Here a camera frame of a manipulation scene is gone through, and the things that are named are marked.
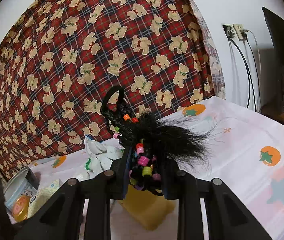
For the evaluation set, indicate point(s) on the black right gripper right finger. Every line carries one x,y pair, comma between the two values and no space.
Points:
227,217

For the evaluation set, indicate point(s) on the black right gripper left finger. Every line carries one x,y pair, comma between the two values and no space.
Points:
80,202

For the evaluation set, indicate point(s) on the white work glove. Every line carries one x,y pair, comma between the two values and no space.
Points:
100,157

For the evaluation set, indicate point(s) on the yellow sponge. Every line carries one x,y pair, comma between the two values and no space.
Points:
146,208

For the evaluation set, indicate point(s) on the black braided wig with beads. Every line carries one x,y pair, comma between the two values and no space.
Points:
152,141

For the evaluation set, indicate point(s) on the orange lid jar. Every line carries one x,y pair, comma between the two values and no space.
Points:
20,208

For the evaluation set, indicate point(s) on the silver tin can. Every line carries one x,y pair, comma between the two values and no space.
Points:
22,183

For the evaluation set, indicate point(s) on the red plaid teddy bear blanket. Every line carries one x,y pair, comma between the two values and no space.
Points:
60,57

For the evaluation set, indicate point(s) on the white wall outlet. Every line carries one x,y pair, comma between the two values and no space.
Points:
235,31

